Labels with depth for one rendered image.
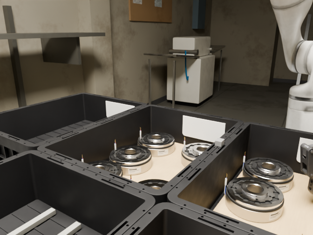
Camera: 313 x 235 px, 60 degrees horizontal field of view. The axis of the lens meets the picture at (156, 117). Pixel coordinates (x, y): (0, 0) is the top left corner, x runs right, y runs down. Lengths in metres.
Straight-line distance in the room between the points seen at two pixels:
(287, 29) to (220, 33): 5.63
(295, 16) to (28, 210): 0.72
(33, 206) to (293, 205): 0.50
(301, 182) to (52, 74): 2.39
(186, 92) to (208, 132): 3.47
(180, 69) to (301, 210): 3.71
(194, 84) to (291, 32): 3.38
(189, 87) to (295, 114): 3.36
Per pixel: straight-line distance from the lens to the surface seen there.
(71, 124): 1.01
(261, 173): 0.62
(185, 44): 4.10
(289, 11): 0.76
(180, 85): 4.23
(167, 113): 0.80
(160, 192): 0.40
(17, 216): 0.58
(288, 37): 0.82
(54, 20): 2.77
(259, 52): 6.24
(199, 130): 0.76
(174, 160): 0.71
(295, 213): 0.59
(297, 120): 0.89
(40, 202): 0.60
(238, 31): 6.31
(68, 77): 2.87
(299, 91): 0.87
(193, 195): 0.45
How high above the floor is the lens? 1.15
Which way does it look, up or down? 18 degrees down
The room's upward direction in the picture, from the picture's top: straight up
